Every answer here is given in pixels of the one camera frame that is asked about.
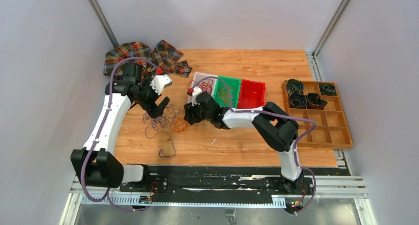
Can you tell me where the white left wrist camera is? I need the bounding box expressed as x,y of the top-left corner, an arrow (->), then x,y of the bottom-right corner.
150,74 -> 172,95

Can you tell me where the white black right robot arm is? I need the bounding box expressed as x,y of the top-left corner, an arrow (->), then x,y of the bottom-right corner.
184,92 -> 303,194

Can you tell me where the red cable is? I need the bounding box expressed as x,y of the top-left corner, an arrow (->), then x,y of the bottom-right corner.
190,79 -> 215,95

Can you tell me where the white plastic bin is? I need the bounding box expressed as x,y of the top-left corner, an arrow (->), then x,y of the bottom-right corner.
186,72 -> 218,98

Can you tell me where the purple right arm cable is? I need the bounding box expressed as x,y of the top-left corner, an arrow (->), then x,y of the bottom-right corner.
190,76 -> 318,215

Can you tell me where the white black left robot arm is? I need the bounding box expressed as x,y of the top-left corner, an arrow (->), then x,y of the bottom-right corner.
70,62 -> 172,192

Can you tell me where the left aluminium corner post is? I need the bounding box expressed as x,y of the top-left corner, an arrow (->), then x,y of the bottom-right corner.
87,0 -> 119,47

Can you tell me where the green plastic bin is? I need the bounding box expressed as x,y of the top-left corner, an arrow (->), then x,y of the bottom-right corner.
213,76 -> 242,108

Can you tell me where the plaid cloth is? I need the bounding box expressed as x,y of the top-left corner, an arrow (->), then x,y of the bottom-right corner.
103,40 -> 192,78

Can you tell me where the red plastic bin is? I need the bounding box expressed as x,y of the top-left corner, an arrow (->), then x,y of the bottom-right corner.
237,79 -> 266,109

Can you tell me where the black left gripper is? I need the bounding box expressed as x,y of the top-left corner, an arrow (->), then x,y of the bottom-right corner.
134,77 -> 170,118

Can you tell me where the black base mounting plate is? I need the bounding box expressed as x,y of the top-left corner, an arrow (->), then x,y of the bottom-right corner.
118,164 -> 351,206

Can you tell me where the wooden compartment tray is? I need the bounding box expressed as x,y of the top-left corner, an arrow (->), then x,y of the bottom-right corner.
282,79 -> 353,149

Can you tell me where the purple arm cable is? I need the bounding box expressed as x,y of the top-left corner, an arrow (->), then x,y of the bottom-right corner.
80,57 -> 163,212
190,76 -> 318,215

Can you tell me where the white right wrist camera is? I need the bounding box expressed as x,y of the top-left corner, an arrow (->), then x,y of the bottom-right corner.
187,87 -> 203,106

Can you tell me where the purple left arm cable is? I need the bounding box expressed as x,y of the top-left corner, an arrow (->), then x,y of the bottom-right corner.
80,57 -> 163,212

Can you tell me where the aluminium corner post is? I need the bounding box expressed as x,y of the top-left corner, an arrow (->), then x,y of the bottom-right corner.
87,0 -> 119,47
312,0 -> 351,58

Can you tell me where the orange cable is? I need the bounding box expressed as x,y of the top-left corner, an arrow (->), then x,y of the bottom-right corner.
172,118 -> 189,133

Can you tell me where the right aluminium corner post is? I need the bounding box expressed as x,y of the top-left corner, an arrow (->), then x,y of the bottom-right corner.
312,0 -> 351,58

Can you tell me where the aluminium frame rail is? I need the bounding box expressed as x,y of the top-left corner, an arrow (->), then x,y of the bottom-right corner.
71,175 -> 368,209

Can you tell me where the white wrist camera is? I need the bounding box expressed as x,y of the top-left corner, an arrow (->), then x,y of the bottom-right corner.
150,74 -> 172,95
187,87 -> 203,106

